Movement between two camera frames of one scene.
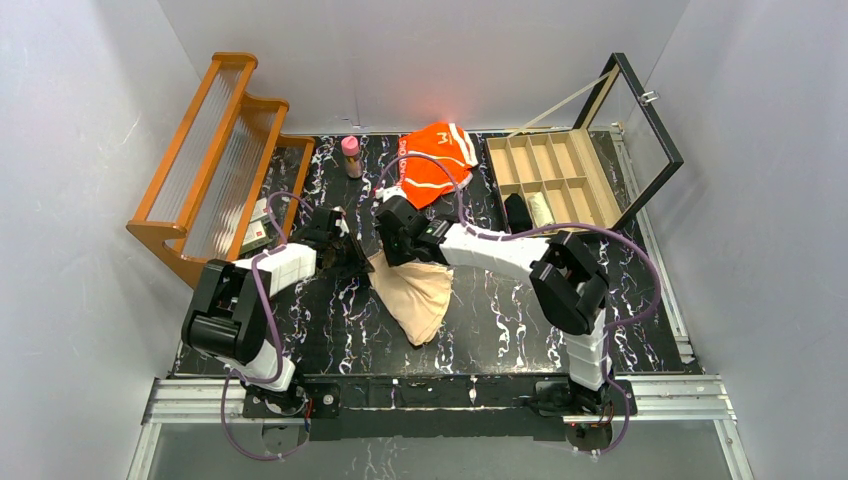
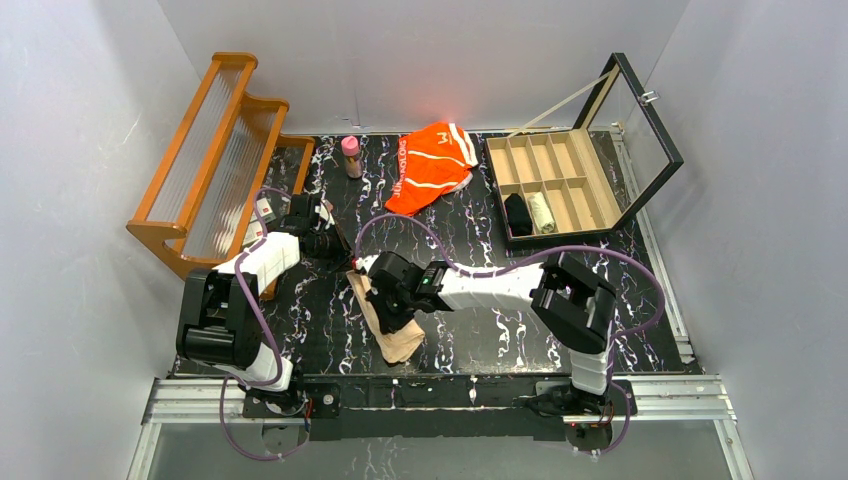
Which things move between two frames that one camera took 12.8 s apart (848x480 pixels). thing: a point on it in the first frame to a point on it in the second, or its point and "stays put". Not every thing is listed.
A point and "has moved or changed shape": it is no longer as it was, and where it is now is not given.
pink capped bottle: x=354 y=165 stays put
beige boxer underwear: x=417 y=296 has moved or changed shape
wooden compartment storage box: x=604 y=172 stays put
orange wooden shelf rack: x=230 y=180 stays put
